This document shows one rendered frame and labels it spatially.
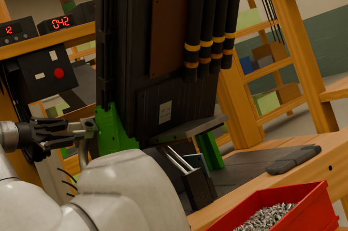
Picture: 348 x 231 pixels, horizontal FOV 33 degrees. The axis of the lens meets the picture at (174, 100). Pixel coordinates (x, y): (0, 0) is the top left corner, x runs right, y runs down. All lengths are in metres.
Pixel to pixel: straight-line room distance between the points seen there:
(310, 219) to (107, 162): 0.62
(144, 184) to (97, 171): 0.08
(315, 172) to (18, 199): 1.11
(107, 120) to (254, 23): 6.51
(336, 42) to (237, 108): 9.72
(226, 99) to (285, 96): 5.94
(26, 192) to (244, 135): 1.62
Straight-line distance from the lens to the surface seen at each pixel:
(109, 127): 1.71
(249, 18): 8.10
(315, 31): 12.32
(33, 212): 0.91
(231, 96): 2.43
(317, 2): 12.16
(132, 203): 0.94
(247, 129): 2.46
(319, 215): 1.46
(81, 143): 1.81
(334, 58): 12.22
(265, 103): 8.01
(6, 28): 1.92
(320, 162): 1.85
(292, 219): 1.35
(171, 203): 0.98
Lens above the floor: 1.32
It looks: 3 degrees down
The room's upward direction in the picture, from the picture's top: 20 degrees counter-clockwise
